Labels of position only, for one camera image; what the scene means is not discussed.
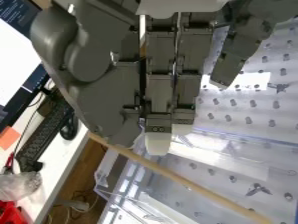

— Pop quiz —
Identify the clear plastic bag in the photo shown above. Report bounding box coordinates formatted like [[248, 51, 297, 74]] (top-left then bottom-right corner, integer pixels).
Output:
[[0, 169, 44, 203]]

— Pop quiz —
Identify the computer screen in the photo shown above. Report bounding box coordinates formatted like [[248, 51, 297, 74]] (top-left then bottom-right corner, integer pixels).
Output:
[[0, 0, 52, 132]]

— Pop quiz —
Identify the clear box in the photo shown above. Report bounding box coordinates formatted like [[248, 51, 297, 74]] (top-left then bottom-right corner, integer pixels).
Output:
[[92, 124, 298, 224]]

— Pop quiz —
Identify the black keyboard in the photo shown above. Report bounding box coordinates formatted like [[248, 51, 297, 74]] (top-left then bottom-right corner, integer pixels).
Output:
[[14, 99, 75, 173]]

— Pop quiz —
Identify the orange paper piece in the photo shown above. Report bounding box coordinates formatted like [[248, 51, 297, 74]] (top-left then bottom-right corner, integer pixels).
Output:
[[0, 126, 23, 151]]

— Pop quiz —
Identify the black computer mouse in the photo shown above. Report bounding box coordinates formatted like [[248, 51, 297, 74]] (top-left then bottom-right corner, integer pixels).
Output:
[[59, 109, 82, 141]]

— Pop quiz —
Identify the dark grey five-finger robot hand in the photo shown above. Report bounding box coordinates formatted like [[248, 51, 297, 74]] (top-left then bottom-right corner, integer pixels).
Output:
[[29, 0, 298, 157]]

